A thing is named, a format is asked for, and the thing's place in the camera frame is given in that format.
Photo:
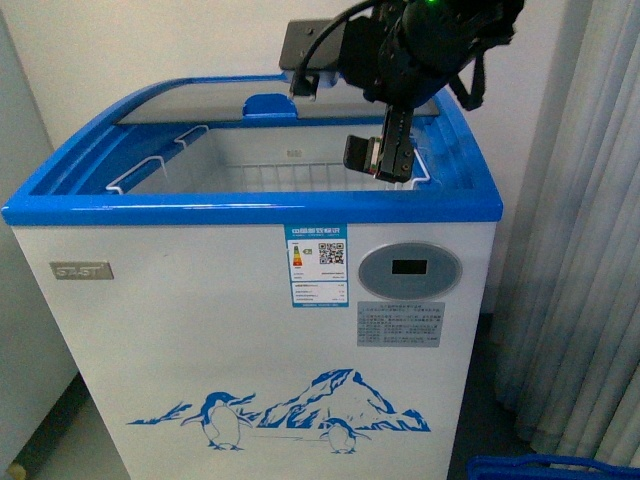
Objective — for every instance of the white wire freezer basket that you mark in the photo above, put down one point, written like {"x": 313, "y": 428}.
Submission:
{"x": 276, "y": 159}

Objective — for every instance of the white blue chest freezer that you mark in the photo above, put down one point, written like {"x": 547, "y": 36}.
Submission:
{"x": 266, "y": 335}

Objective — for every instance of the blue plastic shopping basket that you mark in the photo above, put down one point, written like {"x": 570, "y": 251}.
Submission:
{"x": 543, "y": 467}

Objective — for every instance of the white pleated curtain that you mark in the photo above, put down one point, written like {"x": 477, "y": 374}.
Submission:
{"x": 567, "y": 315}

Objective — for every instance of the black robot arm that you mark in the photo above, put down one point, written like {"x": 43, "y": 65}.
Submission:
{"x": 475, "y": 27}

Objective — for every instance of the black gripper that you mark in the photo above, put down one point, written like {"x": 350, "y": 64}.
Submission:
{"x": 404, "y": 65}

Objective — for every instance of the glass sliding freezer lid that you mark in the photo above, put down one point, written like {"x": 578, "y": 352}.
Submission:
{"x": 222, "y": 99}

